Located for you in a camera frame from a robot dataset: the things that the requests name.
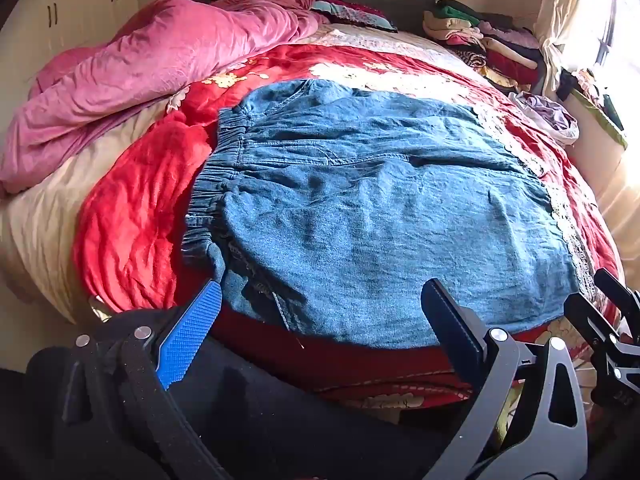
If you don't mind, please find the pile of folded clothes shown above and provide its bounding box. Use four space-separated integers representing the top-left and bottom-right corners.
422 0 543 93

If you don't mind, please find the blue denim skirt lace trim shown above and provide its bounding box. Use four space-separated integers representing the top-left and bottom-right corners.
181 79 601 350

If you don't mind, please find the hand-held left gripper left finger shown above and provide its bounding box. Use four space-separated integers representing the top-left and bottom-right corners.
55 280 228 480

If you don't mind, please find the pink quilt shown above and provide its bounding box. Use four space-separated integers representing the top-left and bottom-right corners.
0 0 331 196

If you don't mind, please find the patterned pillow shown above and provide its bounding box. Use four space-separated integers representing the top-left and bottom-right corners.
310 0 398 33

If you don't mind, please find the purple garment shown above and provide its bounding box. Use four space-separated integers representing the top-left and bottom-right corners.
530 97 576 136

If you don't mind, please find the red floral blanket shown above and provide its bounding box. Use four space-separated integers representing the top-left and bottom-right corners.
72 42 626 411

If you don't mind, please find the cream wardrobe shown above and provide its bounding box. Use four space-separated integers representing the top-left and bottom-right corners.
0 0 151 46

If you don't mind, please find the beige bed sheet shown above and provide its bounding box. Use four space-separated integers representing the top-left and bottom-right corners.
0 105 171 326

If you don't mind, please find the patterned laundry basket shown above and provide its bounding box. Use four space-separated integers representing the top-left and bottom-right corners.
509 91 581 147

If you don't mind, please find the person's black clothing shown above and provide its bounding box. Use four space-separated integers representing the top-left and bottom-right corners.
0 310 451 480

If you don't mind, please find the green trimmed cloth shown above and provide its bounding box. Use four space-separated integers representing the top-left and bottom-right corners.
570 85 628 150

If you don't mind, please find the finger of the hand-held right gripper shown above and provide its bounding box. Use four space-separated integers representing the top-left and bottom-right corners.
594 267 640 321
564 292 640 396

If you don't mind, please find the cream curtain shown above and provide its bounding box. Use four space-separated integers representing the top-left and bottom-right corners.
532 0 616 101

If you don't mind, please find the white fleecy blanket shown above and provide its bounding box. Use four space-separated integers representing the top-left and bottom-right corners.
295 22 506 106

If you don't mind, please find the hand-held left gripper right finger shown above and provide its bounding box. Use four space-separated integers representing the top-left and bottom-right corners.
422 278 588 480

